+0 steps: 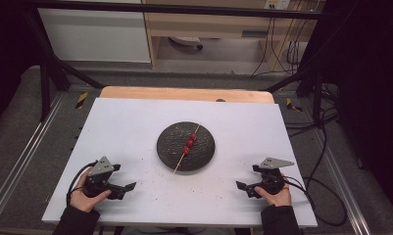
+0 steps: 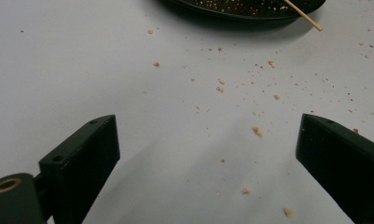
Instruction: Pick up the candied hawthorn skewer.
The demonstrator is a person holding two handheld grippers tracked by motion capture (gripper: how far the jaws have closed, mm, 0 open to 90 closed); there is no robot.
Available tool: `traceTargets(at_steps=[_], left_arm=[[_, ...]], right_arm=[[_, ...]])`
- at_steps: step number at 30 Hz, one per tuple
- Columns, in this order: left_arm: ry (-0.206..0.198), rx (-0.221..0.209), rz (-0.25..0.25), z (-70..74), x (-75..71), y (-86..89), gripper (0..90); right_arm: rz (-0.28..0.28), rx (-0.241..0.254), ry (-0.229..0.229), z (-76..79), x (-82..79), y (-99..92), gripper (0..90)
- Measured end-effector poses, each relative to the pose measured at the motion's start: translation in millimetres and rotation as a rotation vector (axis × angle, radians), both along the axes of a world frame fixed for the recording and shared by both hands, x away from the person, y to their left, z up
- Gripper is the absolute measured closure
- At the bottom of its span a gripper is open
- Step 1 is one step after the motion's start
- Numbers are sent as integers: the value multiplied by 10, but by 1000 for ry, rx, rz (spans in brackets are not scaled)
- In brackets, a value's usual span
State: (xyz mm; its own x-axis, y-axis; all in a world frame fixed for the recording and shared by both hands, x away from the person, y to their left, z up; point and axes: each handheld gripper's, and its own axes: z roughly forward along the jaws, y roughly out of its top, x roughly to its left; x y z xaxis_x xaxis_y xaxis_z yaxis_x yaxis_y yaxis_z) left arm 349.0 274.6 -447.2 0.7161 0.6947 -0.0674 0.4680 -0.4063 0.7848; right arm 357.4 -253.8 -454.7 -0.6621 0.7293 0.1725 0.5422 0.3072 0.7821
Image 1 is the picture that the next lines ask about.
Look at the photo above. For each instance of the dark round plate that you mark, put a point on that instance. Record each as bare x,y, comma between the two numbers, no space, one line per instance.
171,147

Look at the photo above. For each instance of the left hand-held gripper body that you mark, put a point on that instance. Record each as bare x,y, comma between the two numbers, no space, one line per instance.
97,182

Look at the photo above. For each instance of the light wooden desk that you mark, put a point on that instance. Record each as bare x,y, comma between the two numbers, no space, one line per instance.
200,27

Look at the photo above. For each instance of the wooden skewer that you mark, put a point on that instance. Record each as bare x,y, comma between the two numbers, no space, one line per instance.
179,163

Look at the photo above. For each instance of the wooden table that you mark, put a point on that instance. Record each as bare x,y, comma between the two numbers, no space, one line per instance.
184,94

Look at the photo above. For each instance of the white board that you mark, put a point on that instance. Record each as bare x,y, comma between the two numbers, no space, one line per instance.
125,130

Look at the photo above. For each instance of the aluminium rail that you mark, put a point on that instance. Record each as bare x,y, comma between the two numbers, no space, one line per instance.
341,182
27,153

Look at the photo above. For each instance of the person's right hand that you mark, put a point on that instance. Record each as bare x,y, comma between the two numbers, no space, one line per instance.
279,199

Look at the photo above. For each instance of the black metal frame stand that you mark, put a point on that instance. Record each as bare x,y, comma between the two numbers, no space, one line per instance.
45,84
316,91

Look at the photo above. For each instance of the black metal frame bar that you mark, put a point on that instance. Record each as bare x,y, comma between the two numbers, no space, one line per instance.
184,9

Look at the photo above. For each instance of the white power strip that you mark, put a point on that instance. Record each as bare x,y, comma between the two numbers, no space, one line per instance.
186,40

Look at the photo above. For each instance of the white cabinet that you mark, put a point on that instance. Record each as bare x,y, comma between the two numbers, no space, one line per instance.
96,36

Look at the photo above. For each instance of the white wall socket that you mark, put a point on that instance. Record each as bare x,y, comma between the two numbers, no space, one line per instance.
277,4

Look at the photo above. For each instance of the person's left hand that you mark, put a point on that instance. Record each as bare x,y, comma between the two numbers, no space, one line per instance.
84,200

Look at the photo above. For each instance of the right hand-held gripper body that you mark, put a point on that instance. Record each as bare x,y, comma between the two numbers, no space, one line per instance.
271,179

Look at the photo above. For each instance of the red candied fruit piece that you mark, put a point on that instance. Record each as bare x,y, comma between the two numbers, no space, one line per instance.
189,143
193,136
186,150

